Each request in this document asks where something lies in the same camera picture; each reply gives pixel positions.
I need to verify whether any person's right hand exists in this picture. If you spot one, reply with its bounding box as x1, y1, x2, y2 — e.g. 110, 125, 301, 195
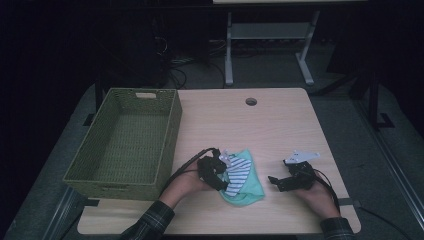
293, 182, 341, 221

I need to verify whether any black metal stand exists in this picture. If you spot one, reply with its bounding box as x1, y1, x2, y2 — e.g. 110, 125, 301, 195
366, 71, 396, 131

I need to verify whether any green woven basket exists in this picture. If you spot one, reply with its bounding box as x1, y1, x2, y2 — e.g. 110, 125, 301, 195
63, 87, 183, 202

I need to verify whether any person's left hand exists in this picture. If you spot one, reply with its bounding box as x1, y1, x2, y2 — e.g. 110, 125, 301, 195
158, 169, 215, 210

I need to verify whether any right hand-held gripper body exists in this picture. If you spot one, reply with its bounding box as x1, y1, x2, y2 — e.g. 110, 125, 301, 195
282, 149, 321, 192

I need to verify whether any grey metal stand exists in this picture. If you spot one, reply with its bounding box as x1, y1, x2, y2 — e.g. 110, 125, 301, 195
223, 9, 321, 87

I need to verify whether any right hand-held gripper black cable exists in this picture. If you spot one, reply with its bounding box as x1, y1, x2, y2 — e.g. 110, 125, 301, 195
313, 168, 342, 215

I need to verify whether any tangle of dark cables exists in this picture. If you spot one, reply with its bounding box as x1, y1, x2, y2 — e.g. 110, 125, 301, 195
156, 36, 228, 90

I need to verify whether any thin black cable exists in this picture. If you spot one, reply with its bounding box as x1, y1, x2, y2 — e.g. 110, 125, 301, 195
358, 206, 413, 240

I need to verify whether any grey tape strip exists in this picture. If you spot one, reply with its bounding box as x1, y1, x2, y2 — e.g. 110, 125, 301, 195
338, 197, 362, 208

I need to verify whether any hand-held gripper black cable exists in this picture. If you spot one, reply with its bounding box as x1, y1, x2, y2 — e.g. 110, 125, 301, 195
159, 147, 221, 198
313, 168, 342, 215

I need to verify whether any mint green striped garment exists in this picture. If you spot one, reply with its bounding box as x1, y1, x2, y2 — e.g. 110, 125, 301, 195
218, 148, 266, 207

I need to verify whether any left hand-held gripper black cable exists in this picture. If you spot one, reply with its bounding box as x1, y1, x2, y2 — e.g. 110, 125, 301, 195
159, 147, 221, 198

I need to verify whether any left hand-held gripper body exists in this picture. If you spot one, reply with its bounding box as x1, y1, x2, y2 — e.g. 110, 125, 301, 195
196, 148, 235, 183

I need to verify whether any aluminium rail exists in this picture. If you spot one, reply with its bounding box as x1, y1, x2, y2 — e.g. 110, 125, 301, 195
41, 186, 88, 240
353, 99, 424, 232

